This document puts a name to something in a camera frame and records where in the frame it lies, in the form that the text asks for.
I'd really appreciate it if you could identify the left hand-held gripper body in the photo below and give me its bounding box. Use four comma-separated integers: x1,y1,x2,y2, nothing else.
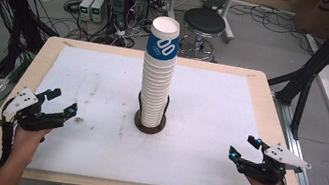
0,83,64,137

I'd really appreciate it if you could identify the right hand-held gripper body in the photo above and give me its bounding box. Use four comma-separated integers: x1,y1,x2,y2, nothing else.
233,136,315,185

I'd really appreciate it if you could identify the dark brown cup holder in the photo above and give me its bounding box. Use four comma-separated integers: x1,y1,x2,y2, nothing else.
131,89,172,137

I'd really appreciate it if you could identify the stack of paper cups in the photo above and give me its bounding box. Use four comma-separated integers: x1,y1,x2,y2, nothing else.
132,13,185,131

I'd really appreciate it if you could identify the person's left hand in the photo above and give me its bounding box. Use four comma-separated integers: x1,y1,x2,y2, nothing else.
8,121,53,169

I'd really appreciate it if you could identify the light wooden table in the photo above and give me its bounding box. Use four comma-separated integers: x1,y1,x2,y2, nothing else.
0,27,326,185

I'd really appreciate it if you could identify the white table mat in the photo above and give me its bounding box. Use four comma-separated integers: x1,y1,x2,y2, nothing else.
0,37,276,185

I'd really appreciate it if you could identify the grey power supply unit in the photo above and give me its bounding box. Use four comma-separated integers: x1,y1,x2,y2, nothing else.
76,0,97,23
88,0,109,25

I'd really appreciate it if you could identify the white metal stand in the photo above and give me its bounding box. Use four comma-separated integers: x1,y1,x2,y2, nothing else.
161,0,242,45

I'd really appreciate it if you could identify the black round stool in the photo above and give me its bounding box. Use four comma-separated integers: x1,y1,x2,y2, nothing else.
177,4,230,64

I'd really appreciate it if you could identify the flat black floor device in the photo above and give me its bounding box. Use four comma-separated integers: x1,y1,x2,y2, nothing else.
201,0,229,14

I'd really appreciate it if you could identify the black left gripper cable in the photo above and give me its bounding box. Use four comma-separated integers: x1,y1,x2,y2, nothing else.
0,96,21,170

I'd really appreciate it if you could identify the black metal frame strut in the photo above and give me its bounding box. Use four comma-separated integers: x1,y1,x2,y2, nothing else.
258,0,329,145

